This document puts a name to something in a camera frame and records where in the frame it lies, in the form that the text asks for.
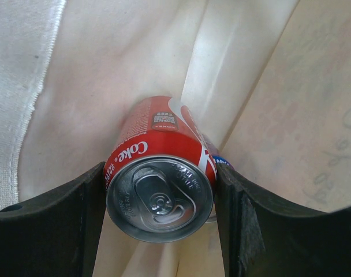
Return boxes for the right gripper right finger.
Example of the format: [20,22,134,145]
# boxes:
[215,164,351,276]

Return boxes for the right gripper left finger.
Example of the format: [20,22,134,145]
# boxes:
[0,163,106,276]

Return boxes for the purple soda can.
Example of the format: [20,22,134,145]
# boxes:
[203,134,233,223]

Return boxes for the red cola can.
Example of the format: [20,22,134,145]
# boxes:
[103,96,217,243]

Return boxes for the beige canvas bag orange handles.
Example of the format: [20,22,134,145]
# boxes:
[0,1,351,276]

